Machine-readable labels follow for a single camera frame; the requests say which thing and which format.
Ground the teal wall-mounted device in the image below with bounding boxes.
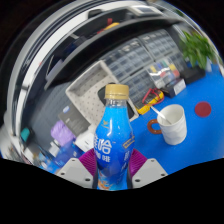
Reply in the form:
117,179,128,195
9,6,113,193
19,128,33,144

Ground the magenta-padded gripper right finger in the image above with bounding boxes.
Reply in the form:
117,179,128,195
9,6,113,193
128,148,169,190

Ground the clear box with coloured parts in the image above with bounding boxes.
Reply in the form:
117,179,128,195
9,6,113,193
144,59,183,89

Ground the yellow multimeter with red leads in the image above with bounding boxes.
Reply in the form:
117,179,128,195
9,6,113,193
134,87,165,116

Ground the black rectangular pouch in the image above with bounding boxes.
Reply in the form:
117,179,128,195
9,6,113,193
97,83,137,122

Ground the purple plastic bag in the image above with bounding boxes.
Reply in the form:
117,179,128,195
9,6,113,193
50,119,76,148

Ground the flat black case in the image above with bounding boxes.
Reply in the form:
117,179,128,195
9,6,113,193
181,64,206,84

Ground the dark grey carton box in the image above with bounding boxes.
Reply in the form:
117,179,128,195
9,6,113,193
58,104,91,136

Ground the white carton box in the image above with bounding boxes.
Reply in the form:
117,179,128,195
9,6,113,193
74,124,98,153

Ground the flat round red coaster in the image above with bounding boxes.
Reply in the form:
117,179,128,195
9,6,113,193
194,101,213,118

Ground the white mug brown handle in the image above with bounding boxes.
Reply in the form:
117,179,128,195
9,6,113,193
147,103,188,146

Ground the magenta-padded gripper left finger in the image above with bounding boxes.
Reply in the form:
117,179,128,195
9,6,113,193
55,148,98,190

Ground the black box with white label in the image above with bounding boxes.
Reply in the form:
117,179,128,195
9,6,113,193
163,78,188,99

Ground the green potted plant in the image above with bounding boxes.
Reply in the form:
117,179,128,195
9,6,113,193
179,30,216,69

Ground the white perforated tray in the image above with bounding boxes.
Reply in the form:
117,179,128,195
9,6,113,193
65,60,139,128

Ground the black overhead workbench shelf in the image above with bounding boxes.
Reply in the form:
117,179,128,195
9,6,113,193
43,6,188,91

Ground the blue drink bottle yellow cap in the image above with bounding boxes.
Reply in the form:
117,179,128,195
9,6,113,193
94,83,136,192

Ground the metal spoon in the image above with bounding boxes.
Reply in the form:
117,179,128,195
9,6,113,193
149,105,172,125

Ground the blue carton box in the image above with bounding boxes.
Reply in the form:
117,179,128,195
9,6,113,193
49,141,84,168

